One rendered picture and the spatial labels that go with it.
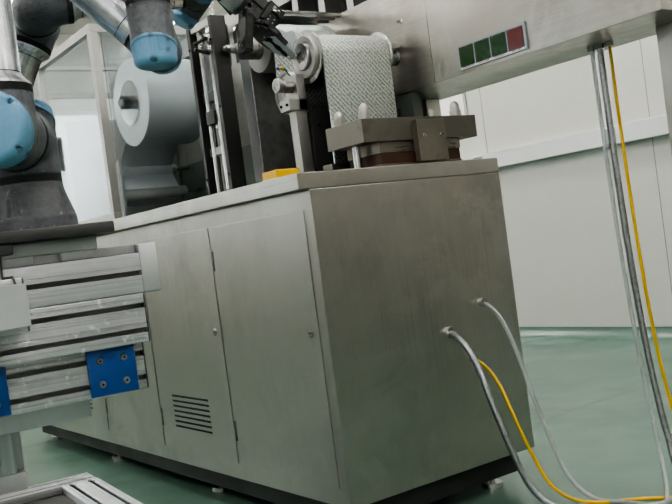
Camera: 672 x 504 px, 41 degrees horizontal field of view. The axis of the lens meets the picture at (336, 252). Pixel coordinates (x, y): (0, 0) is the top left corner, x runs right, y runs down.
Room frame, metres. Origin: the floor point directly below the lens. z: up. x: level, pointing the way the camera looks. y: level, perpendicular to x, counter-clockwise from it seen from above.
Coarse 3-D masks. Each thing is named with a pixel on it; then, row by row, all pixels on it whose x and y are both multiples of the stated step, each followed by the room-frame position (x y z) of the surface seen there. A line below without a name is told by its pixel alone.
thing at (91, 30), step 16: (80, 32) 3.25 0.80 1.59; (96, 32) 3.20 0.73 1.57; (176, 32) 3.38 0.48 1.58; (64, 48) 3.40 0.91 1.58; (96, 48) 3.19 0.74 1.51; (48, 64) 3.59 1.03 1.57; (96, 64) 3.19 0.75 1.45; (96, 80) 3.18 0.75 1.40; (96, 96) 3.19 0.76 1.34; (112, 144) 3.20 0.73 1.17; (112, 160) 3.20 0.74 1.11; (112, 176) 3.19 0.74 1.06; (112, 192) 3.19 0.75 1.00; (112, 208) 3.19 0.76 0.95
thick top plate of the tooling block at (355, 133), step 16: (336, 128) 2.39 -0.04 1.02; (352, 128) 2.33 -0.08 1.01; (368, 128) 2.31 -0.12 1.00; (384, 128) 2.34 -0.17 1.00; (400, 128) 2.37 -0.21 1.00; (448, 128) 2.47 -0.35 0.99; (464, 128) 2.50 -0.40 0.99; (336, 144) 2.39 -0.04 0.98; (352, 144) 2.34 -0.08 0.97; (368, 144) 2.37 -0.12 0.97
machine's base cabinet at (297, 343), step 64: (320, 192) 2.14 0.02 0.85; (384, 192) 2.25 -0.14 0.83; (448, 192) 2.37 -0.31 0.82; (192, 256) 2.64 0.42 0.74; (256, 256) 2.34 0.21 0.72; (320, 256) 2.12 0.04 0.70; (384, 256) 2.23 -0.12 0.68; (448, 256) 2.35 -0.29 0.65; (192, 320) 2.69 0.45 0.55; (256, 320) 2.38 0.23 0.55; (320, 320) 2.14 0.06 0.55; (384, 320) 2.22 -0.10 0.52; (448, 320) 2.34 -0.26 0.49; (512, 320) 2.47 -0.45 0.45; (192, 384) 2.73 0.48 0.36; (256, 384) 2.42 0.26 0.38; (320, 384) 2.17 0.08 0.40; (384, 384) 2.20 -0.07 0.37; (448, 384) 2.32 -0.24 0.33; (512, 384) 2.45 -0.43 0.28; (128, 448) 3.33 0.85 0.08; (192, 448) 2.78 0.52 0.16; (256, 448) 2.45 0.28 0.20; (320, 448) 2.20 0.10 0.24; (384, 448) 2.19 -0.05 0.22; (448, 448) 2.30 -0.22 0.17
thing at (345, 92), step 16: (336, 80) 2.51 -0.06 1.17; (352, 80) 2.54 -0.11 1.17; (368, 80) 2.57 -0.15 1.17; (384, 80) 2.61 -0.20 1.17; (336, 96) 2.50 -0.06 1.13; (352, 96) 2.54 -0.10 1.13; (368, 96) 2.57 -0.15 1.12; (384, 96) 2.60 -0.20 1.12; (352, 112) 2.53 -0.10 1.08; (384, 112) 2.60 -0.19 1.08
